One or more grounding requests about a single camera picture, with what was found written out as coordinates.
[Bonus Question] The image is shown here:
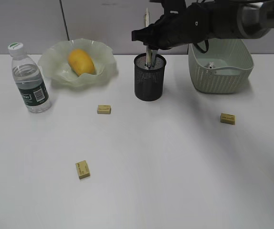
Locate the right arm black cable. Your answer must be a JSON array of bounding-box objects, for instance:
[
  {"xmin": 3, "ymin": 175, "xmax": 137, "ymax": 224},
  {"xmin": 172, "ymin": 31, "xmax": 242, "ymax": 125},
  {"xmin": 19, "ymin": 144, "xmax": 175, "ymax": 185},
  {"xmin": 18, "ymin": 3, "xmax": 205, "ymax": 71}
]
[{"xmin": 192, "ymin": 40, "xmax": 211, "ymax": 53}]

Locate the yellow eraser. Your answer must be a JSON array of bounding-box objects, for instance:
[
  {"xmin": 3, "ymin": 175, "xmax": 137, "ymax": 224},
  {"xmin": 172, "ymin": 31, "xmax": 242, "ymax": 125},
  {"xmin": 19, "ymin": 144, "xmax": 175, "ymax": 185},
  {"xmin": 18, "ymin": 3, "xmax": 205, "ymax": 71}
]
[
  {"xmin": 97, "ymin": 104, "xmax": 111, "ymax": 115},
  {"xmin": 75, "ymin": 160, "xmax": 90, "ymax": 179},
  {"xmin": 220, "ymin": 113, "xmax": 236, "ymax": 125}
]

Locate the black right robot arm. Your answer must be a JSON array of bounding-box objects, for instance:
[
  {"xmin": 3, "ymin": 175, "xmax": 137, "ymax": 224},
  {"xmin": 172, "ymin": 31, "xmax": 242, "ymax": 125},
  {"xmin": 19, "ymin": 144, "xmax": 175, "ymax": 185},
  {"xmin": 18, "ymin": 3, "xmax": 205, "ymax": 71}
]
[{"xmin": 131, "ymin": 0, "xmax": 274, "ymax": 53}]

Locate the black mesh pen holder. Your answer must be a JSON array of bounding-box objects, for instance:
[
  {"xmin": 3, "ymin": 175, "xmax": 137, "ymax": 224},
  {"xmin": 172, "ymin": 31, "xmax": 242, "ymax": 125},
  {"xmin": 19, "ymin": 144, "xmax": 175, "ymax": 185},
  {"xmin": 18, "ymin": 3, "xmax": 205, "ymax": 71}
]
[{"xmin": 134, "ymin": 53, "xmax": 167, "ymax": 101}]

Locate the yellow mango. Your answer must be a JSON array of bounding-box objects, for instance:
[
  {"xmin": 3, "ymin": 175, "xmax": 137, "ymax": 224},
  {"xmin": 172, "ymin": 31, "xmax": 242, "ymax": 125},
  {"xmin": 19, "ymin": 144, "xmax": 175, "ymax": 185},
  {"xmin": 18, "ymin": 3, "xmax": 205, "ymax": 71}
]
[{"xmin": 67, "ymin": 49, "xmax": 95, "ymax": 76}]

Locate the green plastic woven basket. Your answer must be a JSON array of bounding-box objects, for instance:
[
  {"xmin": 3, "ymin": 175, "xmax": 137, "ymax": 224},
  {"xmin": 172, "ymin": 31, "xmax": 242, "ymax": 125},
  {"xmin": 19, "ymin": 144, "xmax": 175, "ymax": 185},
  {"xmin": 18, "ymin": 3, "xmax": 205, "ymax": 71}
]
[{"xmin": 189, "ymin": 39, "xmax": 254, "ymax": 94}]

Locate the pale green wavy plate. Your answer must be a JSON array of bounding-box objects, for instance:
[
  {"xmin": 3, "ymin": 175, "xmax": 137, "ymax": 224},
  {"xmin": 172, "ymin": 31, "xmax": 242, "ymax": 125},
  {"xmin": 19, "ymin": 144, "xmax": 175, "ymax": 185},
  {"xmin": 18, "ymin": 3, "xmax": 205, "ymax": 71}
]
[{"xmin": 38, "ymin": 38, "xmax": 118, "ymax": 90}]

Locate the cream white pen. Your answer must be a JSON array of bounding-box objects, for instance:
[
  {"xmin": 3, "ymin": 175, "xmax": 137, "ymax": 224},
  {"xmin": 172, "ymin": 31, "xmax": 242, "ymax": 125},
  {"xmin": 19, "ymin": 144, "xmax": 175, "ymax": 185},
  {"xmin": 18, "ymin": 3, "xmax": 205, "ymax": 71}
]
[{"xmin": 143, "ymin": 8, "xmax": 152, "ymax": 69}]

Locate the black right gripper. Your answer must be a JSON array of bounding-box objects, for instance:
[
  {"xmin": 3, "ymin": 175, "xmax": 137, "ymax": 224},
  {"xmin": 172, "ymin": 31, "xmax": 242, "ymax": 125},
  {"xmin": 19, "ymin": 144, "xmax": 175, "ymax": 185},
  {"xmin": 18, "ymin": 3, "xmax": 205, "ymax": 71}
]
[{"xmin": 131, "ymin": 0, "xmax": 210, "ymax": 50}]

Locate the blue grey pen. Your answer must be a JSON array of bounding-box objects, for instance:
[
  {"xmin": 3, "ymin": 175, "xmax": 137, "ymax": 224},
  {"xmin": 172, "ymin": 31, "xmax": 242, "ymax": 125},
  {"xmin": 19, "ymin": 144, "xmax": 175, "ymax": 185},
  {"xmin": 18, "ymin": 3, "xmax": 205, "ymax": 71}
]
[{"xmin": 151, "ymin": 50, "xmax": 158, "ymax": 68}]

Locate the clear water bottle green label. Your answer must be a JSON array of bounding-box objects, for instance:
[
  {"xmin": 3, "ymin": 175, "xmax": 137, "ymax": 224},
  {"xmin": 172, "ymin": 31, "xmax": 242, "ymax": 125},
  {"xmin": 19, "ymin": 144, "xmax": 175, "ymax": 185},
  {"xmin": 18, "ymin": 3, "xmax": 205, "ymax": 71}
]
[{"xmin": 8, "ymin": 42, "xmax": 51, "ymax": 113}]

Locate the white waste paper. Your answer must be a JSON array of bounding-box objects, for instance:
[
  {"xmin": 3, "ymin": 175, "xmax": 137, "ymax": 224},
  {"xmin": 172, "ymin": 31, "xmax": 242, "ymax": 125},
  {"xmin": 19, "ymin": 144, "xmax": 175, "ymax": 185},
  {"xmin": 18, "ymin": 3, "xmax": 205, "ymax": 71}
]
[{"xmin": 205, "ymin": 62, "xmax": 215, "ymax": 69}]

